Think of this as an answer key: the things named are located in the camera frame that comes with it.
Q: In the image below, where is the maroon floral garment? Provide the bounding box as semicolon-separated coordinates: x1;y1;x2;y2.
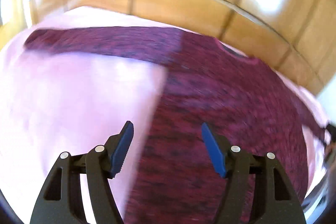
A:
25;27;325;223

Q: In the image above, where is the pink bedspread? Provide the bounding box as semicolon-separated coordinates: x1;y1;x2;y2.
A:
1;7;330;223

